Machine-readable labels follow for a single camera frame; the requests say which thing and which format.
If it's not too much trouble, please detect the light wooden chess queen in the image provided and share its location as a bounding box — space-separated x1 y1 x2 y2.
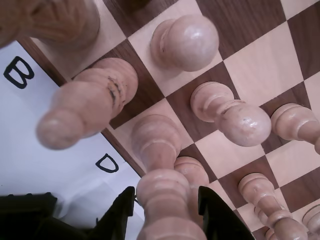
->
131 114 208 240

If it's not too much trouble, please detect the light wooden chess knight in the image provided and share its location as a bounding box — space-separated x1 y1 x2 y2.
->
0 0 101 50

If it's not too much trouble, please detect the white paper letter strip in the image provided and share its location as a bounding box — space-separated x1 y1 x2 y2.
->
0 41 147 226

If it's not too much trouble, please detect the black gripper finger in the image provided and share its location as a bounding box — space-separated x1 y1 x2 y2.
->
198 185 254 240
87 186 136 240

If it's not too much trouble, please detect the wooden chessboard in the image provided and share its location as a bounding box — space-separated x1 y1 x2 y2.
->
14 0 320 240

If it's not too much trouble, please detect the light wooden chess king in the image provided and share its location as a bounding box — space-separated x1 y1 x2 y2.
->
173 156 211 226

